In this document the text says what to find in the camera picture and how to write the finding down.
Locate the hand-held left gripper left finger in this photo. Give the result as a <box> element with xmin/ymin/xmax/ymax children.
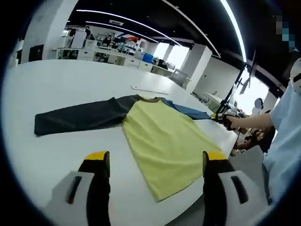
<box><xmin>43</xmin><ymin>150</ymin><xmax>111</xmax><ymax>226</ymax></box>

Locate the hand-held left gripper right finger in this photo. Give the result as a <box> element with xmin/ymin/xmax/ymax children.
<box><xmin>198</xmin><ymin>150</ymin><xmax>272</xmax><ymax>226</ymax></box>

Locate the yellow-green raglan garment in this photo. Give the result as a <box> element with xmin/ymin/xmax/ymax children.
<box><xmin>34</xmin><ymin>94</ymin><xmax>224</xmax><ymax>203</ymax></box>

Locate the black tripod stand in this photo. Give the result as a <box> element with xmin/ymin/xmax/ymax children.
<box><xmin>216</xmin><ymin>63</ymin><xmax>245</xmax><ymax>116</ymax></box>

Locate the grey office chair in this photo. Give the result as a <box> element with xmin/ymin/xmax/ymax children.
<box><xmin>170</xmin><ymin>69</ymin><xmax>188</xmax><ymax>87</ymax></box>

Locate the person in light blue shirt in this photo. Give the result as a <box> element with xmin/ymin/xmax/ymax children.
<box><xmin>262</xmin><ymin>77</ymin><xmax>301</xmax><ymax>205</ymax></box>

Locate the white table cover plate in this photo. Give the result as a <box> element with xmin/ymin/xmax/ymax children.
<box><xmin>130</xmin><ymin>86</ymin><xmax>170</xmax><ymax>96</ymax></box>

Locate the white chest-worn device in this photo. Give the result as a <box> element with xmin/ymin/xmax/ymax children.
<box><xmin>290</xmin><ymin>58</ymin><xmax>301</xmax><ymax>90</ymax></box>

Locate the ceiling light strip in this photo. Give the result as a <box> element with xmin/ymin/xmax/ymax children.
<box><xmin>92</xmin><ymin>21</ymin><xmax>159</xmax><ymax>43</ymax></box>
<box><xmin>76</xmin><ymin>9</ymin><xmax>183</xmax><ymax>47</ymax></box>
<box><xmin>220</xmin><ymin>0</ymin><xmax>247</xmax><ymax>64</ymax></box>

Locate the long white counter cabinet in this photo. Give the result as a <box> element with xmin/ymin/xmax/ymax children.
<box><xmin>53</xmin><ymin>46</ymin><xmax>174</xmax><ymax>76</ymax></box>

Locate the black square panel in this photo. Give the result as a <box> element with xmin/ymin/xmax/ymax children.
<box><xmin>28</xmin><ymin>44</ymin><xmax>45</xmax><ymax>62</ymax></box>

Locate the white tall appliance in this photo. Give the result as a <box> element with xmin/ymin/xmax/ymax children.
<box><xmin>71</xmin><ymin>30</ymin><xmax>87</xmax><ymax>49</ymax></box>

